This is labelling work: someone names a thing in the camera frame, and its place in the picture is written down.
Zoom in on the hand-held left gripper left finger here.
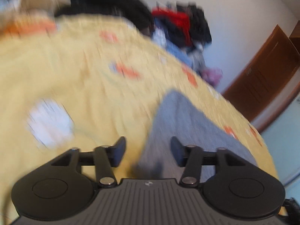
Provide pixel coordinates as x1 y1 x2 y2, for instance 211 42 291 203
50 136 127 188

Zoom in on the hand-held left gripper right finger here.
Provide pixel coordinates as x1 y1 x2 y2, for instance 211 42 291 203
171 136 245 188

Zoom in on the grey sweater with navy sleeves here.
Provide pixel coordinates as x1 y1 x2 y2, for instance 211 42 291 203
135 88 258 184

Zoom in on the yellow printed bed sheet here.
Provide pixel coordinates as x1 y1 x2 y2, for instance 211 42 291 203
0 13 280 225

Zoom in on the pink plastic bag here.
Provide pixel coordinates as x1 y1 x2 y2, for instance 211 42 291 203
202 67 223 86

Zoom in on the light blue knit garment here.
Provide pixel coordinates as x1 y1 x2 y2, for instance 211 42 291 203
152 22 195 66

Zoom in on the brown wooden door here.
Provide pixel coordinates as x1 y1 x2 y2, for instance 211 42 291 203
221 24 300 123

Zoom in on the black garment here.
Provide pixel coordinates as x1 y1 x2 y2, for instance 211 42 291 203
164 2 213 51

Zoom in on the black jacket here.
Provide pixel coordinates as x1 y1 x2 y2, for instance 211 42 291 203
53 0 155 37

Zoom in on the beige cloth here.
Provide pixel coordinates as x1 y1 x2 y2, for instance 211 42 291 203
0 0 72 30

